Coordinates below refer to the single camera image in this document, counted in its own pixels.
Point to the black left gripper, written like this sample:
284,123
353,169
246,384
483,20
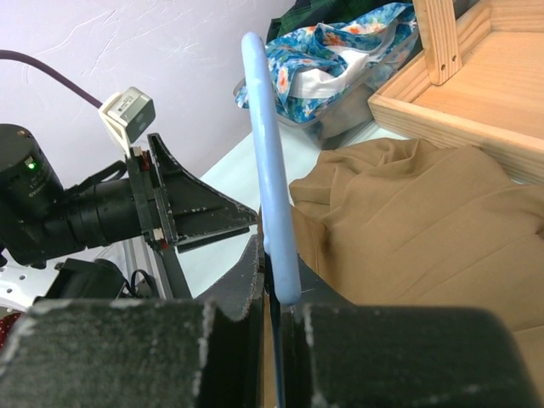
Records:
175,208

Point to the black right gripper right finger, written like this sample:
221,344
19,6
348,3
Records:
339,354

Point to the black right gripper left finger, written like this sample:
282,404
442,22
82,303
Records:
205,352

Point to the light blue wire hanger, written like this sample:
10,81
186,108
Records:
285,288

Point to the tan brown skirt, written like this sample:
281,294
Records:
404,223

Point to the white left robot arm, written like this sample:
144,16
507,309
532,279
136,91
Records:
41,220

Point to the blue floral garment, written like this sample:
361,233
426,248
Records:
314,66

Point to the grey plastic bin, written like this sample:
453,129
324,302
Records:
342,120

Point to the wooden clothes rack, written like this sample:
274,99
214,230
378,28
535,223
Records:
478,81

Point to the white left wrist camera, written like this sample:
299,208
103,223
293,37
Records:
126,116

